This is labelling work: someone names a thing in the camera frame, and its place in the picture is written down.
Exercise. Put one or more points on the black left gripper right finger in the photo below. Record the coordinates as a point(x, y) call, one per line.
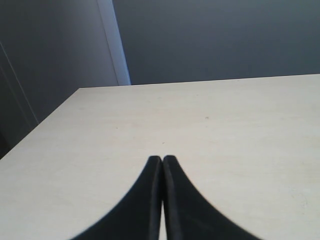
point(188, 215)

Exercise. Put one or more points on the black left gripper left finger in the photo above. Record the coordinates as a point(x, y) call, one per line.
point(137, 216)

